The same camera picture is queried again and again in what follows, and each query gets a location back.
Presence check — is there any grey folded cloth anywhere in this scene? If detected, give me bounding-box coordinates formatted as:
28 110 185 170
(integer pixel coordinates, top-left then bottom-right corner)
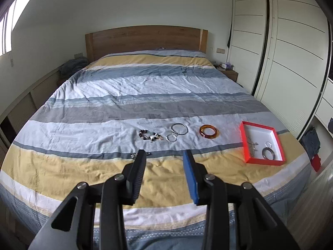
60 58 89 78

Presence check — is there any red cloth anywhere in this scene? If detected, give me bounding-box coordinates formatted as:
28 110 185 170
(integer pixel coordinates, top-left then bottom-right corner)
310 154 322 172

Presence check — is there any dark blue garment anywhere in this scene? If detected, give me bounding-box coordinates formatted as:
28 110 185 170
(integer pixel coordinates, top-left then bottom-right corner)
301 127 321 157

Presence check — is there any amber bangle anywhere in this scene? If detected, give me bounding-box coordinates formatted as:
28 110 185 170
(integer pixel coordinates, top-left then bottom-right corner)
199 125 220 139

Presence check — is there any striped bed blanket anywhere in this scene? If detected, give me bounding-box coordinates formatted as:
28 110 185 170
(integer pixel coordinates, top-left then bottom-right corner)
0 49 313 250

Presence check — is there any low beige side cabinet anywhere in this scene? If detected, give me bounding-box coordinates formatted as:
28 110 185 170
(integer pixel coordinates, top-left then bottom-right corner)
0 65 66 162

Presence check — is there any wooden nightstand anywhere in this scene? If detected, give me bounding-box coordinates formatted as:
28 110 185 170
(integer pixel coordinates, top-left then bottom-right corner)
218 67 239 83

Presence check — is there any dark metal bangle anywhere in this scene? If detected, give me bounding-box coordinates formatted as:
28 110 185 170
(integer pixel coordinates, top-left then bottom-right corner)
261 147 275 160

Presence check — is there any dark beaded bracelet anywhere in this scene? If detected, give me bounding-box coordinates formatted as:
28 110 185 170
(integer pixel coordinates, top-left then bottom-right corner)
139 129 163 143

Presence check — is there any large silver bangle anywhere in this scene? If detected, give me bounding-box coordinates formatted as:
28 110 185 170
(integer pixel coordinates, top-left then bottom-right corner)
171 123 188 136

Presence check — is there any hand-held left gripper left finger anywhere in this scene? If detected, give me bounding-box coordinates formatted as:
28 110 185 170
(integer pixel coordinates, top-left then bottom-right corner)
28 150 147 250

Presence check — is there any wooden headboard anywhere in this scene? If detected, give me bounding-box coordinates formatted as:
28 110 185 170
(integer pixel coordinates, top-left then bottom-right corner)
85 25 209 63

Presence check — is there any small silver clasp bracelet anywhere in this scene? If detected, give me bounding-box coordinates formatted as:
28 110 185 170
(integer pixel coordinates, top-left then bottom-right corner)
130 151 152 160

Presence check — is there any silver chain necklace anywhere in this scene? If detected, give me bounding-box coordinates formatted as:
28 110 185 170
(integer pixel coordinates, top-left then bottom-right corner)
247 137 260 159

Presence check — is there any red jewelry box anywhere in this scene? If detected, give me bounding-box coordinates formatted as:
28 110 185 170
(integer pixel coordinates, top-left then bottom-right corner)
239 121 287 166

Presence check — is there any white sliding wardrobe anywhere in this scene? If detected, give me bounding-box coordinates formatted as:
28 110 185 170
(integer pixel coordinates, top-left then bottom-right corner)
226 0 333 142

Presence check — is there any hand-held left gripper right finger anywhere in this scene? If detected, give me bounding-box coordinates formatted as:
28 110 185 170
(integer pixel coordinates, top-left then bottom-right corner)
183 150 299 250

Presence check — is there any window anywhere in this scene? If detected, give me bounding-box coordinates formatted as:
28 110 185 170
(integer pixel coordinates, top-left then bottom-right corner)
0 0 17 56

